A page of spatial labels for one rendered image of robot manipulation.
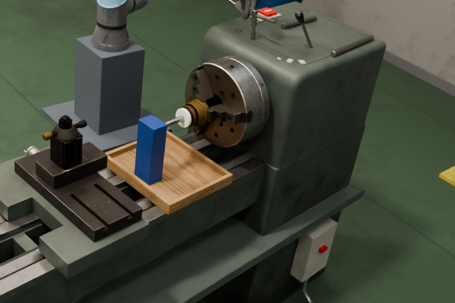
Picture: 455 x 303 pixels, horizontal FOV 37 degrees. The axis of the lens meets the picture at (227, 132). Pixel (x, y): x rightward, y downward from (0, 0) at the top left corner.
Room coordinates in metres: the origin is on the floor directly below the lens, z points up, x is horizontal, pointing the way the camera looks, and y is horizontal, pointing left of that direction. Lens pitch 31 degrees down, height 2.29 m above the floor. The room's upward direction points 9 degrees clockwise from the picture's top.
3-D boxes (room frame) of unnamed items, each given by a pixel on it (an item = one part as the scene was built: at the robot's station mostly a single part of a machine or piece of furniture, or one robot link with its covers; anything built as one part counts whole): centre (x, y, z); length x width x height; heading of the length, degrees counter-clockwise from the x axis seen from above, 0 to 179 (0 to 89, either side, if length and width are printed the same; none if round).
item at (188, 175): (1.99, 0.19, 0.89); 0.36 x 0.30 x 0.04; 50
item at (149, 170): (1.92, 0.25, 1.00); 0.08 x 0.06 x 0.23; 50
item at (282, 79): (2.51, -0.21, 1.06); 0.59 x 0.48 x 0.39; 140
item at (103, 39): (2.48, 0.52, 1.15); 0.15 x 0.15 x 0.10
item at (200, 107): (2.07, 0.12, 1.08); 0.09 x 0.09 x 0.09; 50
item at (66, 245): (1.69, 0.49, 0.90); 0.53 x 0.30 x 0.06; 50
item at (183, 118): (1.99, 0.19, 1.08); 0.13 x 0.07 x 0.07; 140
